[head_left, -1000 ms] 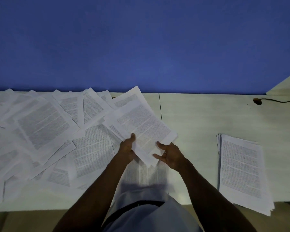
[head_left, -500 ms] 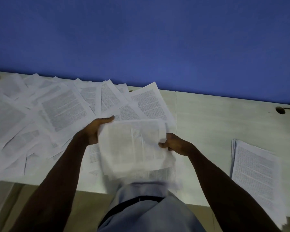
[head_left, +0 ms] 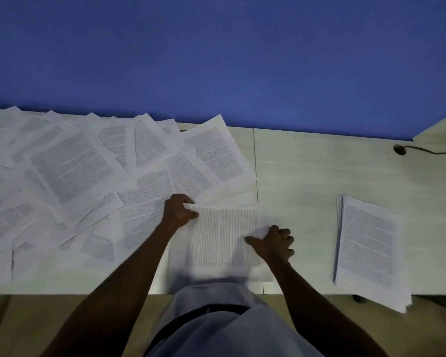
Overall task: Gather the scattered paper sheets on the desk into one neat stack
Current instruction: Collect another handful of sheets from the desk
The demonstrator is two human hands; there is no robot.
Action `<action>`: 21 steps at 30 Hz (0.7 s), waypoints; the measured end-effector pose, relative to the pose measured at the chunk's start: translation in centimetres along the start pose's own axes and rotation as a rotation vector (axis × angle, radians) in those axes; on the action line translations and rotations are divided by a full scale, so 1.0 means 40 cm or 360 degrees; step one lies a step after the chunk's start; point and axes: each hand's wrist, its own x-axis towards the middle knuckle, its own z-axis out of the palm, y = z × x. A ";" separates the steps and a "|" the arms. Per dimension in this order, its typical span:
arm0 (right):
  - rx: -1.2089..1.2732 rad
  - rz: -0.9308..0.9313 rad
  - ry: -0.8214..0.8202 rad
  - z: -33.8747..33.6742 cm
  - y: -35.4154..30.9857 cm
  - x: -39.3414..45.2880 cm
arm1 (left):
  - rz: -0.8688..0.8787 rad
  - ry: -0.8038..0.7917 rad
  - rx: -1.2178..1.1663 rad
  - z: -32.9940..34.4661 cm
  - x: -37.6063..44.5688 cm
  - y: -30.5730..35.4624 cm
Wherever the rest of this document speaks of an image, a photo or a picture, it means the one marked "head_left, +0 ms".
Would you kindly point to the person's left hand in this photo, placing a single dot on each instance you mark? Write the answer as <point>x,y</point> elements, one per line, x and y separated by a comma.
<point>174,213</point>

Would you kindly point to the person's right hand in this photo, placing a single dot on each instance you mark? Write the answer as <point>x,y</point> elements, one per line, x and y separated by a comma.
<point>277,245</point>

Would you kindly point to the printed paper bundle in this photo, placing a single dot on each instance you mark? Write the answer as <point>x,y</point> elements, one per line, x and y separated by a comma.
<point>223,234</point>

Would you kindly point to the neat stack of printed sheets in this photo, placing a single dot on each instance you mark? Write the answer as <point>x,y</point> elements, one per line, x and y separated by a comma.
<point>371,245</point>

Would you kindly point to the spread of printed papers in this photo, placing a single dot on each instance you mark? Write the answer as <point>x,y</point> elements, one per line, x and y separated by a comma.
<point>74,167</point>

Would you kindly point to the person's left forearm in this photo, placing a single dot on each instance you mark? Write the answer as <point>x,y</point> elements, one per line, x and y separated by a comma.
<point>111,301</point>

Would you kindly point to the person's right forearm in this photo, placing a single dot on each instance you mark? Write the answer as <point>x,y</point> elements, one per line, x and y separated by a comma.
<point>316,316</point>

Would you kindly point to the white shirt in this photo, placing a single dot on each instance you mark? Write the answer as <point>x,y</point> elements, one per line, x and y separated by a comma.
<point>245,330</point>

